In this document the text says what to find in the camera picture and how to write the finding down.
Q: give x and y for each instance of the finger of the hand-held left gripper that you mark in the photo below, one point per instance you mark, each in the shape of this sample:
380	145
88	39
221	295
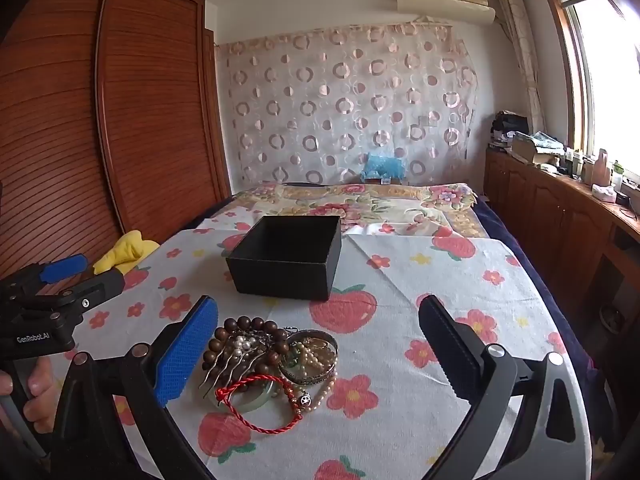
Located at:
62	268
100	285

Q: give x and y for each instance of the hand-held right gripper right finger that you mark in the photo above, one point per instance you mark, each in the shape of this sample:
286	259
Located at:
445	345

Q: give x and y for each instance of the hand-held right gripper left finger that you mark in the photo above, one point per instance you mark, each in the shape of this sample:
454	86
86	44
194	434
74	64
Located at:
185	355

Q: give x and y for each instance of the pale green jade bangle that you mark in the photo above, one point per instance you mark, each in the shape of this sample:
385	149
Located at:
250	405

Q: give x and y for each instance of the black cardboard box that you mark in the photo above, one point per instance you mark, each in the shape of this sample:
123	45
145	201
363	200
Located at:
280	275

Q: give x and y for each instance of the person's left hand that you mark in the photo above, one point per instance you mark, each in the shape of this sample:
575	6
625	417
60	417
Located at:
35	395

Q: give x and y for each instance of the yellow plush toy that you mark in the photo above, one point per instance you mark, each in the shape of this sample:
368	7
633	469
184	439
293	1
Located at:
125	252

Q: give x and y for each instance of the metal hair comb with pearls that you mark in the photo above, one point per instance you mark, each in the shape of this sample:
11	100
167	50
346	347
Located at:
235	355

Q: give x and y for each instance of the strawberry print cloth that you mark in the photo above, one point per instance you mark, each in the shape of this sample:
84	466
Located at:
390	285

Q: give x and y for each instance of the dark blue bed sheet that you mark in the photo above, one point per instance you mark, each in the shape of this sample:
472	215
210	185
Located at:
525	270

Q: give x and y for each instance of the silver metal bangle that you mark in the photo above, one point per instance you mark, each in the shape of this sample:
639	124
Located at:
320	374

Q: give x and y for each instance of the low wooden cabinet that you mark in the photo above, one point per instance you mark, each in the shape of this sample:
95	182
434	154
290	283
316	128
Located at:
550	220

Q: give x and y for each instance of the brown wooden wardrobe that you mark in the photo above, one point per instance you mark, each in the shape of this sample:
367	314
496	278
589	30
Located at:
150	110

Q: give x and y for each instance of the blue plastic bag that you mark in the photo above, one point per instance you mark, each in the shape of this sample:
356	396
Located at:
382	165

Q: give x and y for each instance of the floral blanket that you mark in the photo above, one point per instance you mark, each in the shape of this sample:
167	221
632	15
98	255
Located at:
320	200

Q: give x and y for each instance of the white tissue pack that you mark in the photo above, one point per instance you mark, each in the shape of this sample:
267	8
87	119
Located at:
603	193

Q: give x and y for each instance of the pile of dark clothes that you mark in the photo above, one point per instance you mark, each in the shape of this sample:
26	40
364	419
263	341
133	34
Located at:
507	127

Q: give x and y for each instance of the circle patterned sheer curtain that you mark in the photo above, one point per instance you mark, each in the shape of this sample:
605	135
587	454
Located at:
325	110

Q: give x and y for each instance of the white patterned window curtain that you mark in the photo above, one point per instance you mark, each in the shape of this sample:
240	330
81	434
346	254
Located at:
520	50

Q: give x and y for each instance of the wooden framed window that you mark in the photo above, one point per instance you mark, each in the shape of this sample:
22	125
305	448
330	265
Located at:
605	60

